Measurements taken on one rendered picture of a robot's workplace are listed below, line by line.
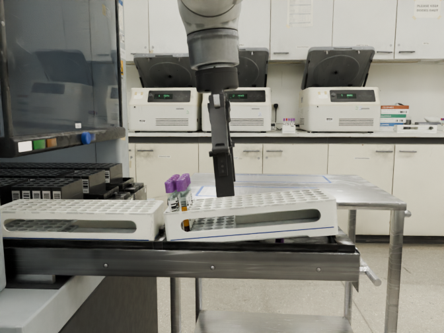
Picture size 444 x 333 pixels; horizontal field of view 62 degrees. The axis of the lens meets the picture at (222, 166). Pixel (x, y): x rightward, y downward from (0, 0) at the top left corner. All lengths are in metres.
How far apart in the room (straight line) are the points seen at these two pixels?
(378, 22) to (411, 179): 1.31
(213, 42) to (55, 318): 0.53
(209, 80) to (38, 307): 0.45
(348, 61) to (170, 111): 1.52
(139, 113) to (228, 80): 2.46
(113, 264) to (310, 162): 2.48
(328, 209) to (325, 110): 2.41
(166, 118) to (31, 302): 2.45
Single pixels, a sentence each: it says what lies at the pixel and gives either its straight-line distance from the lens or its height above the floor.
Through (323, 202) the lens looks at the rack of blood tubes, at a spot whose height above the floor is 0.89.
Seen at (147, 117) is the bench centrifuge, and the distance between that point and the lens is 3.06.
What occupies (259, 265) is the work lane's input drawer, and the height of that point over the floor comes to 0.78.
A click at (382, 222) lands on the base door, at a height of 0.18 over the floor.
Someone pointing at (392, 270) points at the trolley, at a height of 0.64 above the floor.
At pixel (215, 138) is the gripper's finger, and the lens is 0.58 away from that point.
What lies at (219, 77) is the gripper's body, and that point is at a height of 1.09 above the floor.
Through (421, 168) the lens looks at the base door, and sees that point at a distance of 3.31.
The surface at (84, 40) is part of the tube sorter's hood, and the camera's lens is 1.03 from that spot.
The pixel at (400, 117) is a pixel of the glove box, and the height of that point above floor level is 1.02.
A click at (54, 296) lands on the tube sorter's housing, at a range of 0.72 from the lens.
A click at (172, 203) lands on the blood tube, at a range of 0.65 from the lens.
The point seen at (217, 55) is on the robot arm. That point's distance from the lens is 0.63.
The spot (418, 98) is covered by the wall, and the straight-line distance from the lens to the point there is 3.95.
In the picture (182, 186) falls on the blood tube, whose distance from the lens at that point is 0.65.
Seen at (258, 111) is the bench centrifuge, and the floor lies 1.07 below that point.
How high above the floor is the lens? 1.03
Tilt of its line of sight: 8 degrees down
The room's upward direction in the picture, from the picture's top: straight up
